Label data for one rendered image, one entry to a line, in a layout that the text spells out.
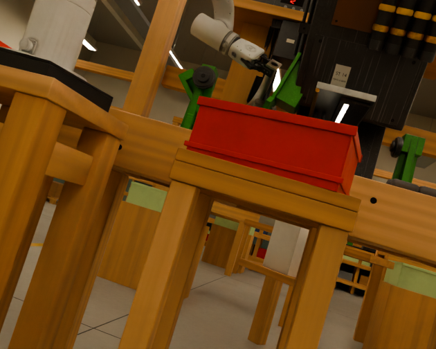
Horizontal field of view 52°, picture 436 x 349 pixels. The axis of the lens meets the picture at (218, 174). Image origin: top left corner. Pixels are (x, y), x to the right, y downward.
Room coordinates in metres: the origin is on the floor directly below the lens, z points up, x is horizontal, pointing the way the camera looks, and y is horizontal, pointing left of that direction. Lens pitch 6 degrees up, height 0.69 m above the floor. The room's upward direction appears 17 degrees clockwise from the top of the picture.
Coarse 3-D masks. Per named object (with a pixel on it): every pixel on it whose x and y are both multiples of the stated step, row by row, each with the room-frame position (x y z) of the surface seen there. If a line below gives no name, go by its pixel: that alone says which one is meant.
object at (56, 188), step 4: (52, 184) 9.56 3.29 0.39; (56, 184) 9.54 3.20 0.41; (60, 184) 9.61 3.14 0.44; (52, 188) 9.55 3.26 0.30; (56, 188) 9.54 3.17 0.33; (60, 188) 9.66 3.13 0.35; (52, 192) 9.55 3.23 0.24; (56, 192) 9.55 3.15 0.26; (60, 192) 9.71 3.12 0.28; (48, 196) 9.60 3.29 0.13; (52, 196) 9.54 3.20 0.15; (56, 196) 9.60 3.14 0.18; (48, 200) 10.00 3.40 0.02; (52, 200) 9.52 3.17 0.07; (56, 200) 9.61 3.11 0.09; (56, 204) 9.67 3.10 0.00
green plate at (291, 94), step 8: (296, 56) 1.36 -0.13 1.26; (296, 64) 1.37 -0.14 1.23; (288, 72) 1.37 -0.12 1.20; (296, 72) 1.37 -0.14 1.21; (288, 80) 1.38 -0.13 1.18; (280, 88) 1.37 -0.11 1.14; (288, 88) 1.38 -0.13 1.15; (296, 88) 1.37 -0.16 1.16; (272, 96) 1.37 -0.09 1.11; (280, 96) 1.38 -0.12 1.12; (288, 96) 1.37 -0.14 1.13; (296, 96) 1.37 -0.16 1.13; (280, 104) 1.42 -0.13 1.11; (288, 104) 1.37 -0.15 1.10; (296, 104) 1.37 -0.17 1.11
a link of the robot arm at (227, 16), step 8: (216, 0) 1.50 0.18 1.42; (224, 0) 1.49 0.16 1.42; (232, 0) 1.51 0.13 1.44; (216, 8) 1.55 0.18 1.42; (224, 8) 1.53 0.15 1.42; (232, 8) 1.53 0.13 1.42; (216, 16) 1.57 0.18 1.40; (224, 16) 1.55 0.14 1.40; (232, 16) 1.55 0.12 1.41; (232, 24) 1.57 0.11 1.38
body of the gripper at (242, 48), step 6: (234, 42) 1.49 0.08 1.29; (240, 42) 1.50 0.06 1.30; (246, 42) 1.51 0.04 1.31; (228, 48) 1.50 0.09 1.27; (234, 48) 1.48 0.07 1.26; (240, 48) 1.47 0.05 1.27; (246, 48) 1.48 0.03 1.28; (252, 48) 1.50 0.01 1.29; (258, 48) 1.51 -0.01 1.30; (228, 54) 1.50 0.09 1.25; (234, 54) 1.49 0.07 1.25; (240, 54) 1.47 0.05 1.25; (246, 54) 1.46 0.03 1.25; (252, 54) 1.47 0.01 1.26; (258, 54) 1.48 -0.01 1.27; (240, 60) 1.49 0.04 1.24; (252, 60) 1.48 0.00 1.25; (246, 66) 1.50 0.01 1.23
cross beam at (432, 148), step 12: (168, 72) 1.91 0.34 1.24; (180, 72) 1.90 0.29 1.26; (168, 84) 1.91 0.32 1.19; (180, 84) 1.90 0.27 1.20; (216, 84) 1.87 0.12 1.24; (216, 96) 1.87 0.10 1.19; (276, 108) 1.83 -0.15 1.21; (396, 132) 1.75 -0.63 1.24; (408, 132) 1.74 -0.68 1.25; (420, 132) 1.74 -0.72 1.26; (432, 132) 1.73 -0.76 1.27; (384, 144) 1.79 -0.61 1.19; (432, 144) 1.73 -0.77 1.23; (432, 156) 1.75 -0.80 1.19
